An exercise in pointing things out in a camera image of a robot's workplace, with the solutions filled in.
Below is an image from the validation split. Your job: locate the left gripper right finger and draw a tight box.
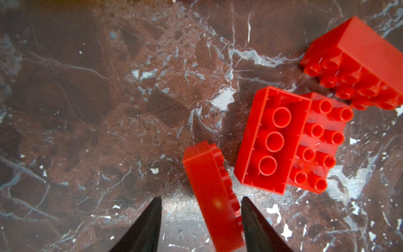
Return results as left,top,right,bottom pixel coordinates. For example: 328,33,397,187
241,196,292,252

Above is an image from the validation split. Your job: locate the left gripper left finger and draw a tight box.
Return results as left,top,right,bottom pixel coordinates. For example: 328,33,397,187
110,197,162,252

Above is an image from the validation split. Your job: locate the red lego narrow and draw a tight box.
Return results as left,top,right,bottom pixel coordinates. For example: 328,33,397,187
183,141,245,252

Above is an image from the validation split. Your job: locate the red lego studded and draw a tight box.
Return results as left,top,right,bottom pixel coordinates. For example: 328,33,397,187
287,93,354,194

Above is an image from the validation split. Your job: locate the red lego top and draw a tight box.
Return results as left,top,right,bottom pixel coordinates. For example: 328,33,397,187
300,17,403,110

